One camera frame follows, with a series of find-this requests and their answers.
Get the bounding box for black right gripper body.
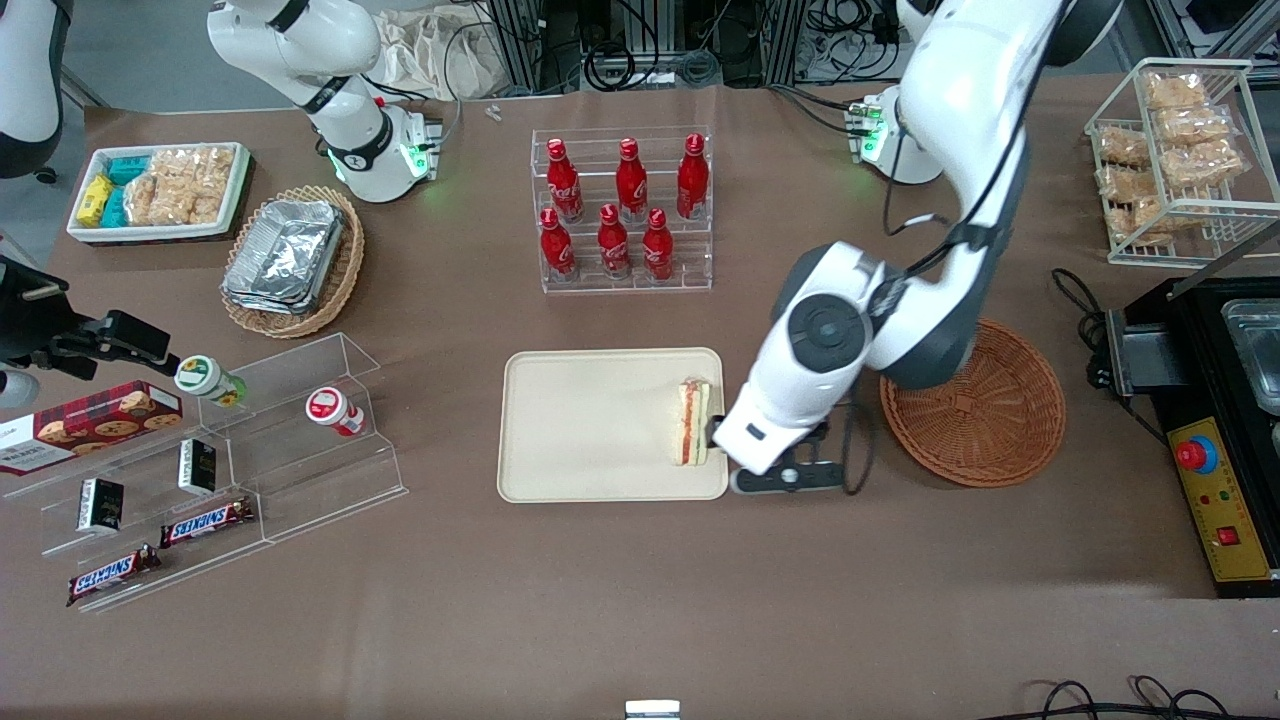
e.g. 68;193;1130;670
0;257;99;369

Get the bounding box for round brown wicker basket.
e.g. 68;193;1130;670
879;317;1067;490

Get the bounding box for crumpled beige bag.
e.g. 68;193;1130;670
376;4;508;102

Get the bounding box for yellow control box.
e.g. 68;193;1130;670
1168;417;1279;585

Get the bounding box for coiled black background cable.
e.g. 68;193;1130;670
582;36;641;93

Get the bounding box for beige plastic tray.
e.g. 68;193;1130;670
497;347;730;503

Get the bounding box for brown table cover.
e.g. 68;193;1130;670
0;72;1280;720

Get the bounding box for green lid small bottle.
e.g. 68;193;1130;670
174;355;249;409

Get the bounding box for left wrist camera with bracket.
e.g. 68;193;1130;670
729;456;848;497

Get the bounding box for clear rice cracker pack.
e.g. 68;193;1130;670
1154;105;1235;147
1144;72;1208;111
1096;165;1161;204
124;149;193;227
1128;196;1203;245
1160;140;1247;190
1096;128;1153;168
180;146;237;226

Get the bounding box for oval light wicker basket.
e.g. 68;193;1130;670
219;184;367;340

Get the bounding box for aluminium frame post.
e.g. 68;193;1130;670
758;0;813;85
488;0;547;93

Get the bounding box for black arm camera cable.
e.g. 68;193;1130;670
840;60;1033;498

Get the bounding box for red cola bottle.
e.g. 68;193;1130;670
597;204;634;282
545;138;585;224
539;207;578;284
641;208;676;284
676;133;711;222
615;138;650;224

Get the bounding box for triangle sandwich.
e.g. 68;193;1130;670
667;377;714;469

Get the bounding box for yellow snack packet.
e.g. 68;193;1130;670
77;174;115;228

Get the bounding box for black countertop appliance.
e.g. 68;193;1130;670
1104;274;1280;600

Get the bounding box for red cookie box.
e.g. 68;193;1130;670
0;380;185;477

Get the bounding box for clear acrylic stepped shelf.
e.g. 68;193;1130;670
0;332;410;614

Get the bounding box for black floor cables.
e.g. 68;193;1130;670
985;676;1233;720

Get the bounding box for white rectangular plastic bin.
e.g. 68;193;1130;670
66;141;252;245

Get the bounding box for small black box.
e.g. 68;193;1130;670
178;438;218;497
77;477;126;534

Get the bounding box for aluminium foil tray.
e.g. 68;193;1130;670
226;199;347;307
221;270;323;317

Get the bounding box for white wire basket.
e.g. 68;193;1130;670
1084;57;1280;267

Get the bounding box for red lid small bottle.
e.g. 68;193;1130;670
305;386;367;439

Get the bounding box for clear acrylic bottle rack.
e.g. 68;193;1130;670
529;126;715;295

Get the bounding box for Snickers chocolate bar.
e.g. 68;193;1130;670
66;544;162;609
159;497;257;550

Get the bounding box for black appliance power cable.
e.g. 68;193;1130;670
1050;267;1115;393

